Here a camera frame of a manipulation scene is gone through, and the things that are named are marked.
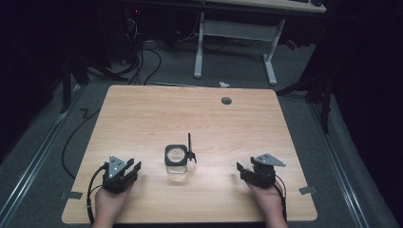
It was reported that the white frame desk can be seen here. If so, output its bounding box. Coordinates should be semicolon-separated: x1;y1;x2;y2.
120;0;328;86

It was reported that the black stand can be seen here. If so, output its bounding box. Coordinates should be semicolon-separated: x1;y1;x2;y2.
58;55;127;115
275;28;336;135

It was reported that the person's left hand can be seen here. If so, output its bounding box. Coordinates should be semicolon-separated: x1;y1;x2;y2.
91;182;134;228

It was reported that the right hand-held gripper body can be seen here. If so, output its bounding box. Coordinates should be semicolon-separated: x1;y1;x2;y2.
245;153;287;190

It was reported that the metal floor rail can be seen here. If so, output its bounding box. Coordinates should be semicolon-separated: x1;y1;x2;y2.
0;83;84;222
308;101;371;228

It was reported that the clear jar with black lid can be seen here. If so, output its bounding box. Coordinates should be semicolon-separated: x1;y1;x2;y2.
163;132;198;183

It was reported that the grey tape strip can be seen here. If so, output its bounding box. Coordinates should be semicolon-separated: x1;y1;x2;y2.
298;185;318;196
59;190;84;200

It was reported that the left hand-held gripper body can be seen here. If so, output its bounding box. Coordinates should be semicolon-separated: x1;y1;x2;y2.
101;155;140;195

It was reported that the black floor cable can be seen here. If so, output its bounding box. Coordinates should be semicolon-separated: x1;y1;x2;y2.
61;107;103;181

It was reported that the bundle of black cables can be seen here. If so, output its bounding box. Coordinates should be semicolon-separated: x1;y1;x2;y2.
122;15;163;86

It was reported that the person's right hand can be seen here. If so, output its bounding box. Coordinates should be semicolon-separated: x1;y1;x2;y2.
246;180;290;228

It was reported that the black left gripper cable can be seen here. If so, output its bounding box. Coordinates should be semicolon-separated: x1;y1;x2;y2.
86;162;109;226

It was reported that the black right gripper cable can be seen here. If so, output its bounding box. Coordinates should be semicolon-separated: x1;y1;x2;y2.
273;181;289;222

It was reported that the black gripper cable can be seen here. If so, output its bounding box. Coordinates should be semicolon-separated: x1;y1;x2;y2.
273;181;289;222
86;162;109;226

